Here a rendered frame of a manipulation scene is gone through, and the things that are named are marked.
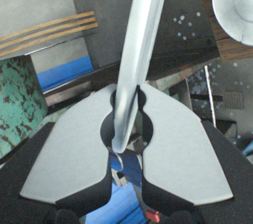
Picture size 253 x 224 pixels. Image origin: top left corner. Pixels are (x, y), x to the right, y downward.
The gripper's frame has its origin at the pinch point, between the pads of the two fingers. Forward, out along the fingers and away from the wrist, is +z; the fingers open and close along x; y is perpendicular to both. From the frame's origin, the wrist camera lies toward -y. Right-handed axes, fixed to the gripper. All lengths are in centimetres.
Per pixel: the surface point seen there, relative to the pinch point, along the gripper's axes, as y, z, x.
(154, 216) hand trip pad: 81, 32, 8
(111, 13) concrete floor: 18, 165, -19
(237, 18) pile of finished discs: 3, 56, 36
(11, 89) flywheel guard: 12.8, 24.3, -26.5
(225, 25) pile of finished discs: 7, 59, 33
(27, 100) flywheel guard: 17.7, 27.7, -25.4
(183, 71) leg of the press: 27, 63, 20
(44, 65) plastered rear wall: 60, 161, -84
